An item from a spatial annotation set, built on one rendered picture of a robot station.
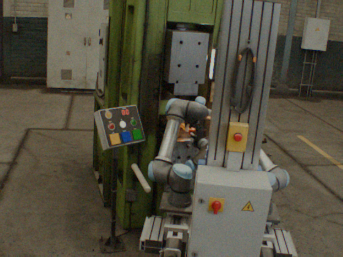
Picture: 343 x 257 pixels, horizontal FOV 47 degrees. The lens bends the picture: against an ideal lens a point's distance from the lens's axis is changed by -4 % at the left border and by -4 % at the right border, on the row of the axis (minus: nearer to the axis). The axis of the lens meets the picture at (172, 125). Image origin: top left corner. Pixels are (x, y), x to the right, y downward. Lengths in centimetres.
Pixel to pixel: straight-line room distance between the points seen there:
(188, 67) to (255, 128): 136
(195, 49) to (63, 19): 549
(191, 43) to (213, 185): 160
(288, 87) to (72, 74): 517
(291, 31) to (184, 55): 710
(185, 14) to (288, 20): 698
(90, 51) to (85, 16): 71
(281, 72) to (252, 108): 825
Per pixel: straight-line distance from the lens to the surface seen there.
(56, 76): 859
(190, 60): 320
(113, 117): 298
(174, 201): 245
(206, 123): 355
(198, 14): 334
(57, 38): 848
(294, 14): 1012
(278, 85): 1018
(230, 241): 197
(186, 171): 240
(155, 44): 324
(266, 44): 189
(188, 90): 325
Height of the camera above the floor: 199
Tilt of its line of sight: 17 degrees down
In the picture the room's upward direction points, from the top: 5 degrees clockwise
